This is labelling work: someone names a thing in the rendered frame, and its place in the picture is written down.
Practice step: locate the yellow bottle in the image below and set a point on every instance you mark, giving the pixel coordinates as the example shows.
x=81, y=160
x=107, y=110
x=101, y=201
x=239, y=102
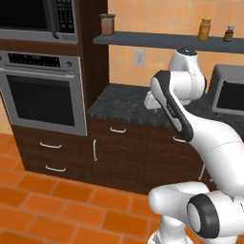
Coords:
x=204, y=30

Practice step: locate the white wall socket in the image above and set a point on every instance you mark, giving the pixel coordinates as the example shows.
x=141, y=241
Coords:
x=139, y=57

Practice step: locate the dark wood tall cabinet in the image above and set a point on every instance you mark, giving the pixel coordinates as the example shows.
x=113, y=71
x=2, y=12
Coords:
x=93, y=19

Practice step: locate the brown jar with dark lid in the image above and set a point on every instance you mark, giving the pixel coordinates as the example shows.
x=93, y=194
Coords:
x=107, y=24

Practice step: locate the dark wood cupboard door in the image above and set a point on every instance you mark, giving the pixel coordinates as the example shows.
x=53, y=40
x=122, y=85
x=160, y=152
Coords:
x=124, y=162
x=171, y=168

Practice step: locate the silver built-in microwave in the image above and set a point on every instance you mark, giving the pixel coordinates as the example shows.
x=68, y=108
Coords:
x=35, y=35

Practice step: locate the dark wood drawer front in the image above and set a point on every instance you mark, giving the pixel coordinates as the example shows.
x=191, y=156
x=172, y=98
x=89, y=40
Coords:
x=79, y=168
x=162, y=136
x=73, y=144
x=136, y=128

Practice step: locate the silver built-in oven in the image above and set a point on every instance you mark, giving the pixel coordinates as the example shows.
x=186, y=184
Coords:
x=79, y=95

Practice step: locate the oven door with dark window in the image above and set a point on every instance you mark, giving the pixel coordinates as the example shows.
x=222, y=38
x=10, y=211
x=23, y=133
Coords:
x=38, y=101

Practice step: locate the grey wall shelf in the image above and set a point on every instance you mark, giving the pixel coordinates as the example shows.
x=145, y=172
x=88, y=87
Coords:
x=143, y=40

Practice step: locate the silver oven knob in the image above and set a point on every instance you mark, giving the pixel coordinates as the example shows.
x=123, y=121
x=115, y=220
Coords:
x=68, y=63

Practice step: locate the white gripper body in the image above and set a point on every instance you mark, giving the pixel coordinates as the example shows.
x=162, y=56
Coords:
x=153, y=101

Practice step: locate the grey toaster oven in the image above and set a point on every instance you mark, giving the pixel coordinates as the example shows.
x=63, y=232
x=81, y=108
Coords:
x=222, y=79

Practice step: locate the small dark brown bottle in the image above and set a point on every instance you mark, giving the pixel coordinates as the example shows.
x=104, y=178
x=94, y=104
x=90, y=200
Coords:
x=228, y=34

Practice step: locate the microwave door with dark window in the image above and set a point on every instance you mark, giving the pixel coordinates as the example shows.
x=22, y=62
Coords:
x=22, y=14

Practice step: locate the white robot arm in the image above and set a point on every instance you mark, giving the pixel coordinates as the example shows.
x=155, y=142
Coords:
x=222, y=143

